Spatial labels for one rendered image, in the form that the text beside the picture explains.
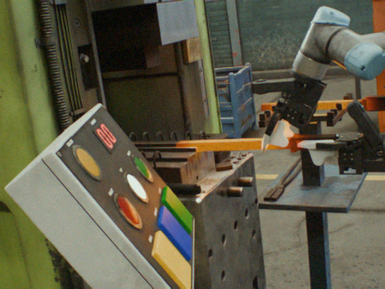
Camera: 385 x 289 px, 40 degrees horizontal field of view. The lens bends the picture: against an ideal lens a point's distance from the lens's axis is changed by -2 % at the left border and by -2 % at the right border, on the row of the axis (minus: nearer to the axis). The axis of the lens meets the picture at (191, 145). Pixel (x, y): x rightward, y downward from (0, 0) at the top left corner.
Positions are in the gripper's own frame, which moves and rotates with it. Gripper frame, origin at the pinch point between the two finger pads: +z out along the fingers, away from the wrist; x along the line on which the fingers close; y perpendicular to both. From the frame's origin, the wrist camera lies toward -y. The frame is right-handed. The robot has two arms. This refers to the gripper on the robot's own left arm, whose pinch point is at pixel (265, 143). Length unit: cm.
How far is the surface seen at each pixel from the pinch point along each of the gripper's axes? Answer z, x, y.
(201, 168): 14.2, -0.7, -12.2
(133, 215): -9, -64, -2
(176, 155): 11.7, -5.9, -18.2
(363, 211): 92, 199, 42
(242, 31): 153, 754, -238
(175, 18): -19.4, -4.0, -31.3
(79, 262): -5, -73, -3
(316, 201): 21.2, 29.3, 16.8
